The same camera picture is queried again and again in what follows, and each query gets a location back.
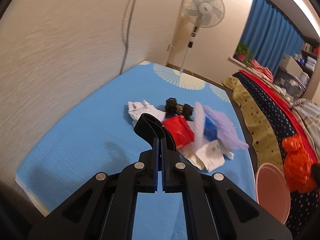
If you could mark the potted green plant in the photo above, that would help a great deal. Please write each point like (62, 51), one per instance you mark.
(243, 54)

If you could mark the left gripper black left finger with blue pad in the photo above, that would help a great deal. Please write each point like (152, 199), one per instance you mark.
(104, 207)

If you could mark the blue plastic bag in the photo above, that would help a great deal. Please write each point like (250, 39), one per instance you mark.
(210, 130)

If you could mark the grey striped cloth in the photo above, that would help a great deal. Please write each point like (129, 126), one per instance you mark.
(307, 114)

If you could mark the dark bookshelf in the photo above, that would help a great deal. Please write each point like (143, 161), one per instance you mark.
(309, 55)

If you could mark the pink clothes pile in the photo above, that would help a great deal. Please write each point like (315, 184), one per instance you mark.
(265, 72)

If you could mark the pink round bin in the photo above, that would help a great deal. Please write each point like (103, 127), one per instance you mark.
(272, 192)

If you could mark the orange plastic bag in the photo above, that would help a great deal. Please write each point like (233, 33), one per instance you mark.
(297, 165)

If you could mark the star patterned quilt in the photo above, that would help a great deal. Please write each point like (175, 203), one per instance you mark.
(269, 120)

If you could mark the white bubble wrap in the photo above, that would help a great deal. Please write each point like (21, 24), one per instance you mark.
(199, 125)

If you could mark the red plastic bag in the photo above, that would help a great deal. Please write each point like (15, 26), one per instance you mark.
(180, 131)

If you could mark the black patterned scrunchie cloth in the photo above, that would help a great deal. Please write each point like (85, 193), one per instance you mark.
(172, 108)

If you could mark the white paper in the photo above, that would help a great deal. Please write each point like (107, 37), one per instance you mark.
(136, 109)

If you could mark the white cardboard box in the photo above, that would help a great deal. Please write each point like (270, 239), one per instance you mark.
(290, 65)

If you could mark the clear storage box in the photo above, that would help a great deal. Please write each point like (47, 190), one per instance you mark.
(293, 86)

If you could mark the blue curtain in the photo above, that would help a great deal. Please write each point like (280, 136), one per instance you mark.
(269, 34)

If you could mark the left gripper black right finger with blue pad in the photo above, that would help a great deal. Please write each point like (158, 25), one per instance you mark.
(214, 207)

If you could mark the white bag green print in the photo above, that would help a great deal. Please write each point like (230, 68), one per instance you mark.
(209, 156)

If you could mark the white standing fan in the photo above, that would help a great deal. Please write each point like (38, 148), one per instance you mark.
(201, 14)

